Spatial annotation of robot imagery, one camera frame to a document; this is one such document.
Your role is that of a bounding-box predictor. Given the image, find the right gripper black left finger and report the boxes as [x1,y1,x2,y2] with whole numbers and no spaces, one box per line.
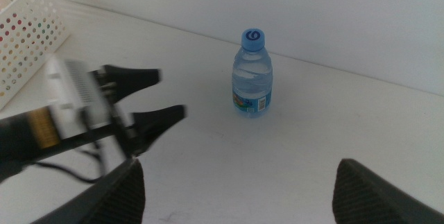
[31,157,146,224]

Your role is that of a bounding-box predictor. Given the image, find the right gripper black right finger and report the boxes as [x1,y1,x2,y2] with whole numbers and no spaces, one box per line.
[332,157,444,224]

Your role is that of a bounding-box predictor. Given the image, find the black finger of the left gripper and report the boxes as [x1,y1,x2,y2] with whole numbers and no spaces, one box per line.
[102,64,162,103]
[126,105,188,156]

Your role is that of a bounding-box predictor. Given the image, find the small water bottle blue cap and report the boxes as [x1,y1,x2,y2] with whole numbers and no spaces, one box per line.
[231,28,273,119]

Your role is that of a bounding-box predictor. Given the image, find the white perforated plastic basket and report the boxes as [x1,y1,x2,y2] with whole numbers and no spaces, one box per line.
[0,0,70,110]

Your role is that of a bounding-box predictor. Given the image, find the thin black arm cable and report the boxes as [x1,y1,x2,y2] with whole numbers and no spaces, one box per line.
[31,140,105,185]

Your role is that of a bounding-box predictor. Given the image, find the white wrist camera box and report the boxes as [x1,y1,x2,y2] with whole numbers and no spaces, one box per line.
[44,57,112,138]

